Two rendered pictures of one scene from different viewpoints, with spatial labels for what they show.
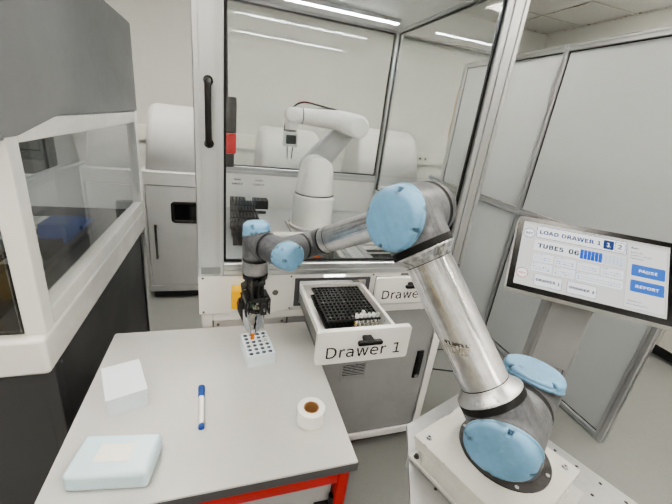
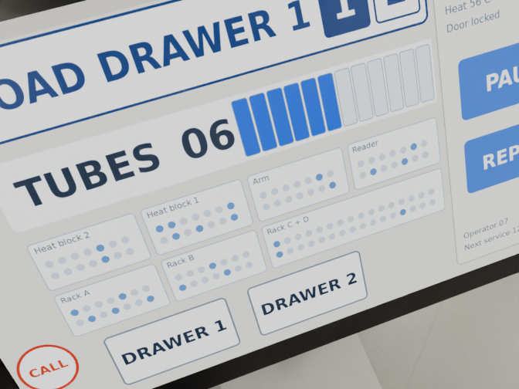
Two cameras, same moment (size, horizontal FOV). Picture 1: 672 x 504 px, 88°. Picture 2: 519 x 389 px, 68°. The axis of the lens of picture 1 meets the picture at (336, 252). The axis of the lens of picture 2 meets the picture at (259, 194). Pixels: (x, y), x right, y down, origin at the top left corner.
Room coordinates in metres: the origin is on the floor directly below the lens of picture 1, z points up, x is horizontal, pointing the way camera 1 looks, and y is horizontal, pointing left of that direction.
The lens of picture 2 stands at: (1.11, -0.83, 1.31)
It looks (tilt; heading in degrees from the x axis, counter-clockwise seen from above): 59 degrees down; 328
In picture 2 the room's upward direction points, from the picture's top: 7 degrees counter-clockwise
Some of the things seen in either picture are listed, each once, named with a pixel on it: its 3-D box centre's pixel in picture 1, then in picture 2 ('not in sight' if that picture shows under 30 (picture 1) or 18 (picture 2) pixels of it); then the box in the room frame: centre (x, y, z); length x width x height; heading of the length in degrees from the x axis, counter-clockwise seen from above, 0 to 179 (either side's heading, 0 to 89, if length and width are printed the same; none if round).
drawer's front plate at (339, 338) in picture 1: (363, 343); not in sight; (0.86, -0.11, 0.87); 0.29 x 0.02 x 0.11; 109
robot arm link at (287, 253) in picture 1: (285, 251); not in sight; (0.86, 0.13, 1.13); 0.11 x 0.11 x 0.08; 53
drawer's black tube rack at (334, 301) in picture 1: (342, 309); not in sight; (1.05, -0.05, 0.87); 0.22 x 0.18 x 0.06; 19
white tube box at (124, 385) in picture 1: (124, 386); not in sight; (0.68, 0.49, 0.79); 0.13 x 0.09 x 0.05; 38
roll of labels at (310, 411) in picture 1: (310, 413); not in sight; (0.67, 0.01, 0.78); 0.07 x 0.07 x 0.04
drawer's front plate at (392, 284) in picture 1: (408, 289); not in sight; (1.27, -0.31, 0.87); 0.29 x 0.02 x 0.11; 109
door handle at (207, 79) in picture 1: (208, 112); not in sight; (1.01, 0.39, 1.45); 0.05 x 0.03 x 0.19; 19
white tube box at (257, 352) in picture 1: (257, 347); not in sight; (0.90, 0.21, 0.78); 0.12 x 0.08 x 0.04; 27
